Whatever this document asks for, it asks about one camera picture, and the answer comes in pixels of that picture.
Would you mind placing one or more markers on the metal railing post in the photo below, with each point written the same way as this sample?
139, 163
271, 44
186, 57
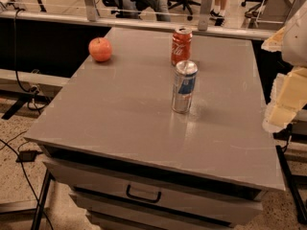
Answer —
91, 10
204, 14

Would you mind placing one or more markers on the black metal table leg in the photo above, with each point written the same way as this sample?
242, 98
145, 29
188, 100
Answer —
39, 210

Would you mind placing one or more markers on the black power adapter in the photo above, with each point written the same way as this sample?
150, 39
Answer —
27, 156

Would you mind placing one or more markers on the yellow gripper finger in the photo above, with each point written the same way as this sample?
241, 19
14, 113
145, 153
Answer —
274, 42
288, 96

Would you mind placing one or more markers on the seated person in jeans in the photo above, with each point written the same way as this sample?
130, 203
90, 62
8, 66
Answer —
131, 9

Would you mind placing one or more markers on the silver blue energy drink can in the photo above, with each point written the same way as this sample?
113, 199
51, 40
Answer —
184, 84

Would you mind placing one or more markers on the metal railing post right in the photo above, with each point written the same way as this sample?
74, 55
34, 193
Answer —
204, 14

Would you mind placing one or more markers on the standing person legs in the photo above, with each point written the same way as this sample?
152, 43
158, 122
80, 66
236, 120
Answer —
218, 12

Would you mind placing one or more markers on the grey drawer cabinet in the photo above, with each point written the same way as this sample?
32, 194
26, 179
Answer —
112, 125

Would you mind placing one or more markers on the metal railing post left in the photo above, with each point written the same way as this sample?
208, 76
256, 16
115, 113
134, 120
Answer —
91, 10

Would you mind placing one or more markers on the black drawer handle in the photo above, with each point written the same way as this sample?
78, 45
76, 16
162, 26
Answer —
142, 195

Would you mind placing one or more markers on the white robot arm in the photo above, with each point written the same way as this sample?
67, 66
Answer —
294, 46

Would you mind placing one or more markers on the red apple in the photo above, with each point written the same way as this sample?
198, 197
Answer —
100, 49

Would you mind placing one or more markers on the red coke can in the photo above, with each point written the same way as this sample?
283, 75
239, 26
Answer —
181, 44

